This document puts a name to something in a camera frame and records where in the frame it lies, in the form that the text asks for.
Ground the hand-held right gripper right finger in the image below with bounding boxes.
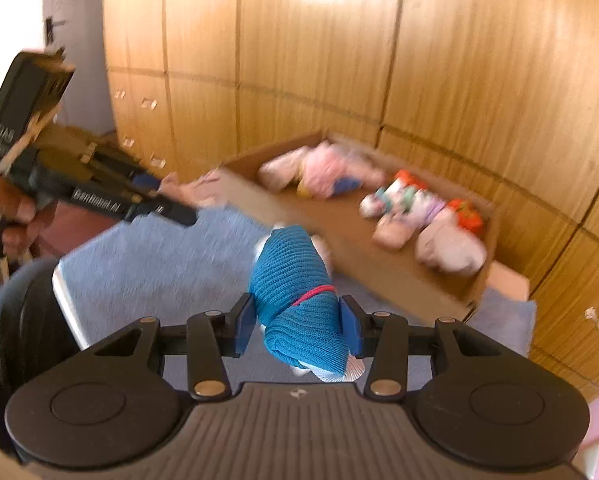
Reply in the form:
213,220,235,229
340,296,511,403

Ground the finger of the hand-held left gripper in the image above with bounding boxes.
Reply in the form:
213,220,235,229
92,146,163,194
123,194,198,227

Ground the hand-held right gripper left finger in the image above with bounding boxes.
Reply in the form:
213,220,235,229
86,292,255,402

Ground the small pink sock bundle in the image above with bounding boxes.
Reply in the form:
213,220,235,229
156,169,230,209

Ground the blue knitted sock bundle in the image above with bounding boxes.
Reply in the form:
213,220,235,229
249,225,368,384

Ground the shallow cardboard box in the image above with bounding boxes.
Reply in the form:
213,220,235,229
219,130,497,323

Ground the pale pink ribbed sock bundle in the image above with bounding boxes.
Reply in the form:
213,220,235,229
414,222,488,276

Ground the white patterned teal band bundle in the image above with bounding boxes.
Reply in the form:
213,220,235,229
359,182,447,222

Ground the lavender blue sock bundle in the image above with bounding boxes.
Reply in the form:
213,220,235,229
296,140,385,199

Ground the orange green band sock bundle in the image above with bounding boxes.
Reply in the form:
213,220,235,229
447,197,485,236

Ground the person's left hand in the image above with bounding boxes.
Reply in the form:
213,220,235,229
0,168,36,262

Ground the blue towel mat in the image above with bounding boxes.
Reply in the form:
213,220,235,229
54,205,538,396

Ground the white door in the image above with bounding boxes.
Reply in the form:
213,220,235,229
0,0,51,111

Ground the wooden wardrobe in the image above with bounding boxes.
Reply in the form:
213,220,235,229
102,0,599,404

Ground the dark door handle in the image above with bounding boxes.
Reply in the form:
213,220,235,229
44,16,66,44

